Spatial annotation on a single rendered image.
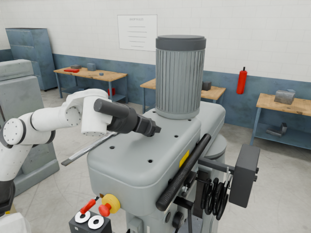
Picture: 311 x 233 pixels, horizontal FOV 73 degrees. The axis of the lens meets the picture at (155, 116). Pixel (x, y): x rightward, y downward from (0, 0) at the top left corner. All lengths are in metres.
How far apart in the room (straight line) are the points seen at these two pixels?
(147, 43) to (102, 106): 5.13
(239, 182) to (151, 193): 0.47
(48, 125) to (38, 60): 7.26
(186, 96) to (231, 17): 4.09
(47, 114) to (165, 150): 0.37
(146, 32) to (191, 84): 4.83
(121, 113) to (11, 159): 0.40
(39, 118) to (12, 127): 0.08
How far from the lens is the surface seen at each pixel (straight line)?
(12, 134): 0.74
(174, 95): 0.84
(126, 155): 0.66
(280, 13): 4.77
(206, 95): 4.33
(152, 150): 0.68
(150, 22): 5.56
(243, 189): 1.01
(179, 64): 0.81
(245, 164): 0.96
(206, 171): 1.23
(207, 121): 1.20
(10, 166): 0.83
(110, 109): 0.55
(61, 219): 3.15
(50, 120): 0.67
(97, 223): 1.43
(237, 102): 5.09
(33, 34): 7.85
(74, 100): 0.63
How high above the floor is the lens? 2.27
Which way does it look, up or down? 25 degrees down
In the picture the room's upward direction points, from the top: straight up
